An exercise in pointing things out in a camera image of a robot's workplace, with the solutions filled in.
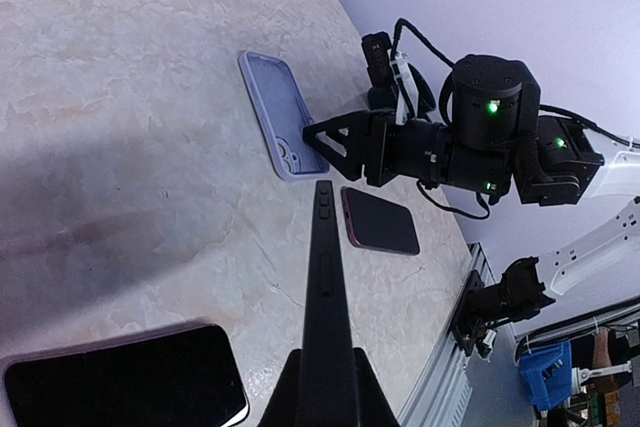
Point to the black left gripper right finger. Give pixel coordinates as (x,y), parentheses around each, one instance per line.
(374,409)

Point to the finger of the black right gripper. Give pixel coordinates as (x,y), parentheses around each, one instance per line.
(350,165)
(347,130)

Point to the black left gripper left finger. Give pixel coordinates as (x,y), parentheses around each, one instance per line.
(281,409)

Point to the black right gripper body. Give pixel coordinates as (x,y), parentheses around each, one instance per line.
(418,149)

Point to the black smartphone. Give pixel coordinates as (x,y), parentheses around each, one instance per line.
(327,394)

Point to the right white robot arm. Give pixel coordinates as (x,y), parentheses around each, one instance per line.
(494,136)

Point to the dark red phone right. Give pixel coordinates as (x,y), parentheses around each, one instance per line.
(376,224)

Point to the black phone centre table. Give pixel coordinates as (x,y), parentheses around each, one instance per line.
(174,376)

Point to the blue plastic bin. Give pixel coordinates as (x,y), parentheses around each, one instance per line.
(546,373)

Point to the aluminium front rail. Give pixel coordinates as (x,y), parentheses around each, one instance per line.
(442,392)

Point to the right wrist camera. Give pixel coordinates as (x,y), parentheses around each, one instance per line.
(375,49)

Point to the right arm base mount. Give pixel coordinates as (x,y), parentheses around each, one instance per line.
(482,309)

